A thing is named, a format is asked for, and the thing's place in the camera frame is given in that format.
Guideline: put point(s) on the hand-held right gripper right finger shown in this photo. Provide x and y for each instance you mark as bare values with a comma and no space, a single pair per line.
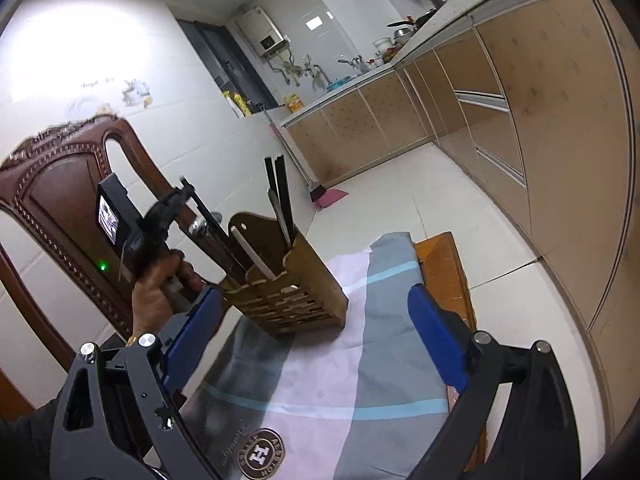
437,335

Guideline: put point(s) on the broom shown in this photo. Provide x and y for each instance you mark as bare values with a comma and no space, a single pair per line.
295,155

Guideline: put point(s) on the beige kitchen counter cabinets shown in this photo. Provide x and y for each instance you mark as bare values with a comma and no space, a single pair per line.
550,135

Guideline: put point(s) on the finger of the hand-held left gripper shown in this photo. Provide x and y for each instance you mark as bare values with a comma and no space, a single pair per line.
167,205
205,222

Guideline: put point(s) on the white plastic utensil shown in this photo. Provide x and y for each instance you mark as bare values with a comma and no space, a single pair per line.
252,255

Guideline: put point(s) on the pile of black silver cutlery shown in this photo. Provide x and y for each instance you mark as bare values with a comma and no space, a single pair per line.
276,195

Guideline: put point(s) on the carved wooden chair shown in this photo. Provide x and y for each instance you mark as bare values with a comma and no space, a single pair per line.
55,185

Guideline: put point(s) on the checked grey pink cloth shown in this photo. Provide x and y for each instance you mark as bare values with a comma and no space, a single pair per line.
325,360

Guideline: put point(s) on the black frying pan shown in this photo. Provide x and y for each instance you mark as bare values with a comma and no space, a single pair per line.
402,24

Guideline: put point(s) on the dark door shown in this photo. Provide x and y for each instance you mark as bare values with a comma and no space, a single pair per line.
225,70

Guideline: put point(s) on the teapot wall sticker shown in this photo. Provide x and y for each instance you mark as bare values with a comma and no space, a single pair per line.
130,92

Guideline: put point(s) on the blue basin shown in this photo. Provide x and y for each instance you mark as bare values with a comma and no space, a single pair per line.
342,81

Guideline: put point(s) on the person's left hand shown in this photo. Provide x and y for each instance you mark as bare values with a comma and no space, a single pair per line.
155,290

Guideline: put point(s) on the wooden utensil holder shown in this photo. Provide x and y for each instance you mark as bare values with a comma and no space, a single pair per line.
300,285

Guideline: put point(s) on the yellow bottle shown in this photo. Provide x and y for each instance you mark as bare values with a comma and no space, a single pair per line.
240,102

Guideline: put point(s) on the stack of white bowls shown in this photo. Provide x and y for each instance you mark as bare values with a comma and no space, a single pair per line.
382,45

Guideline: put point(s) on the person's left forearm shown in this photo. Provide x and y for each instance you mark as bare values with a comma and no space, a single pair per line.
25,427

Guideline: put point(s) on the pink dustpan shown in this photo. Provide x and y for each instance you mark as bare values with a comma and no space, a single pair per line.
330,197

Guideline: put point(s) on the yellow box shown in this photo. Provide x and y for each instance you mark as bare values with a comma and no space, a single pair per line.
293,102

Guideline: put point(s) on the white water heater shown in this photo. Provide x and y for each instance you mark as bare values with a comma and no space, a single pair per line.
265,32

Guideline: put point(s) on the chrome sink faucet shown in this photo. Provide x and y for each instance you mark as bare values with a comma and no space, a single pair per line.
355,62

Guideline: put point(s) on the white wall outlet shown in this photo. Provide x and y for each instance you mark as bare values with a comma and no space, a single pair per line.
315,22

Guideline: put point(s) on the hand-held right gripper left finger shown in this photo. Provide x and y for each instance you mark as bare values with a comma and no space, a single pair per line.
192,330

